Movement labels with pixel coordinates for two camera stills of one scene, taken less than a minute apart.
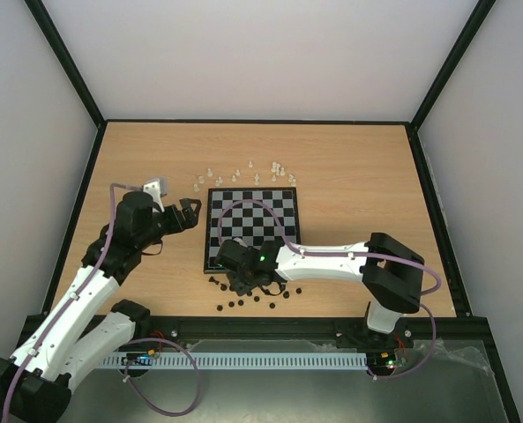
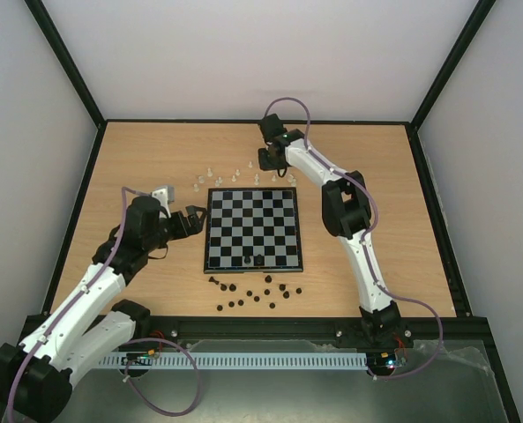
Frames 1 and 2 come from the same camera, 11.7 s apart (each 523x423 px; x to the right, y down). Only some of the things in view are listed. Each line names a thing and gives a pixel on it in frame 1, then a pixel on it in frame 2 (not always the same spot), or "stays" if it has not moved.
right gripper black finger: x=281 y=285 → x=280 y=162
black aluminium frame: x=468 y=334 stays
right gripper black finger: x=242 y=283 → x=265 y=161
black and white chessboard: x=257 y=215 stays
